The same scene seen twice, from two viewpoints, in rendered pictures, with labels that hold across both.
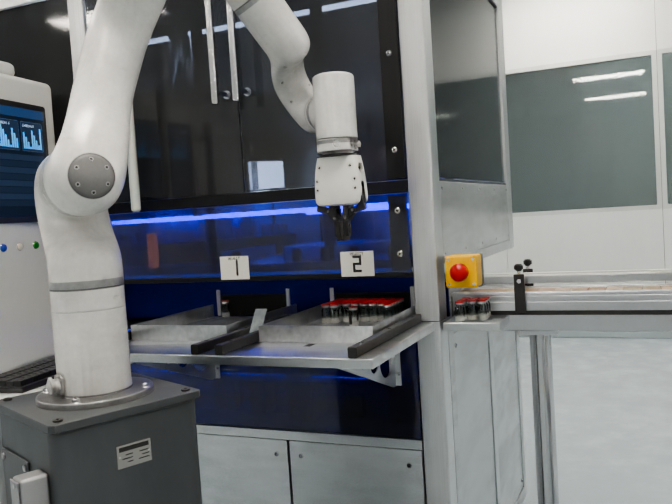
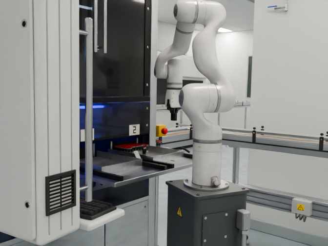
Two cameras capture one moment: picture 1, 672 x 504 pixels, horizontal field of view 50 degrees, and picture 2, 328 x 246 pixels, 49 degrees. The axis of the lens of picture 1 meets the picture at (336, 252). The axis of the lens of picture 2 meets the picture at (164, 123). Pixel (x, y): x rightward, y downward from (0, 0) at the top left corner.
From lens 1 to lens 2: 2.15 m
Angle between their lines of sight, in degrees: 74
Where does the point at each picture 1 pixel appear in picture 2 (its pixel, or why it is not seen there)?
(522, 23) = not seen: outside the picture
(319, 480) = (115, 227)
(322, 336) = (171, 156)
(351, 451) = (127, 209)
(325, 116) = (180, 74)
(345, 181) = not seen: hidden behind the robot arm
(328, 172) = (176, 95)
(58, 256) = (218, 129)
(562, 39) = not seen: outside the picture
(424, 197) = (154, 103)
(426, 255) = (153, 125)
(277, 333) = (158, 158)
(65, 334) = (219, 159)
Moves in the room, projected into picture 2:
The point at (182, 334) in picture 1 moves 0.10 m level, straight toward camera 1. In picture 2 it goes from (125, 166) to (146, 167)
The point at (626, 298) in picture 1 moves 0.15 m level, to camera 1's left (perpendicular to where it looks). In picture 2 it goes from (180, 136) to (175, 139)
